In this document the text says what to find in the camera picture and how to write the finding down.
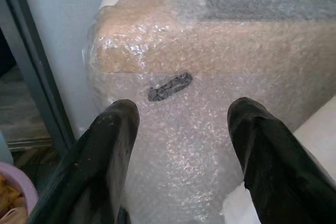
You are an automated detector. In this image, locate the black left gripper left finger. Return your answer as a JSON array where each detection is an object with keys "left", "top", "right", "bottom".
[{"left": 28, "top": 99, "right": 140, "bottom": 224}]

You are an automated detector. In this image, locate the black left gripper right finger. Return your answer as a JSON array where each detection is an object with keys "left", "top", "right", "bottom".
[{"left": 227, "top": 97, "right": 336, "bottom": 224}]

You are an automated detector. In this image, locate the white cushioned seat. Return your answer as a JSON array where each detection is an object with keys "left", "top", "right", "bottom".
[{"left": 292, "top": 95, "right": 336, "bottom": 183}]

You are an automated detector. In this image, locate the pink plastic basket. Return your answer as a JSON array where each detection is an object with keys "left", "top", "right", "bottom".
[{"left": 0, "top": 161, "right": 39, "bottom": 224}]

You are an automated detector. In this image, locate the bubble-wrapped wooden furniture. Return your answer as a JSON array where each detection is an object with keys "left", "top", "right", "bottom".
[{"left": 81, "top": 0, "right": 336, "bottom": 224}]

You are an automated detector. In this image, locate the dark grey door frame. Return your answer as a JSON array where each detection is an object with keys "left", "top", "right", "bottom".
[{"left": 0, "top": 0, "right": 77, "bottom": 154}]

